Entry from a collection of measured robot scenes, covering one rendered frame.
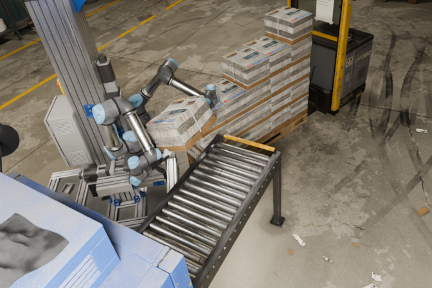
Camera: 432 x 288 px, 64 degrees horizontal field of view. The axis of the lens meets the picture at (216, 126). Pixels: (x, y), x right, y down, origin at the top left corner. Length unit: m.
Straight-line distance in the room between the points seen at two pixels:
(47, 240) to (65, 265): 0.11
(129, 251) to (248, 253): 1.85
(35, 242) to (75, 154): 1.79
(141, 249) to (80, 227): 0.24
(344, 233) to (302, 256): 0.42
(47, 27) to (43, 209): 1.43
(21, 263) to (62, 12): 1.61
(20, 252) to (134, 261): 0.34
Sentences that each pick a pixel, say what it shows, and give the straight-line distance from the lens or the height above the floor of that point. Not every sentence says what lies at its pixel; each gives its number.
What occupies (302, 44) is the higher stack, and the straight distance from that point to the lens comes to 3.62.
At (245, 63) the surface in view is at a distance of 3.20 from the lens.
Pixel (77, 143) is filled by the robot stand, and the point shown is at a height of 0.98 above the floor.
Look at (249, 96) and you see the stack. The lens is 3.30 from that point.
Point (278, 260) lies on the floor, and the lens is 2.99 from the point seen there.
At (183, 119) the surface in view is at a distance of 2.31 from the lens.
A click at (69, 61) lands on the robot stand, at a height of 1.62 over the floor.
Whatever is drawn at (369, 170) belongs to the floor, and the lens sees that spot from 3.73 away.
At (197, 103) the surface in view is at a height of 1.23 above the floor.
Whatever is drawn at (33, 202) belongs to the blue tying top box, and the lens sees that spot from 1.30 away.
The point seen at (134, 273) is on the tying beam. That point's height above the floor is 1.54.
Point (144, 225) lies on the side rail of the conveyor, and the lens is 2.31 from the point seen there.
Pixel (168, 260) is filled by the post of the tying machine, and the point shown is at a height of 1.55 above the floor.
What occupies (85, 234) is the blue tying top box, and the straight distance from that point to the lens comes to 1.12.
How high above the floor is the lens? 2.56
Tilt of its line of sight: 37 degrees down
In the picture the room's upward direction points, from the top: 8 degrees counter-clockwise
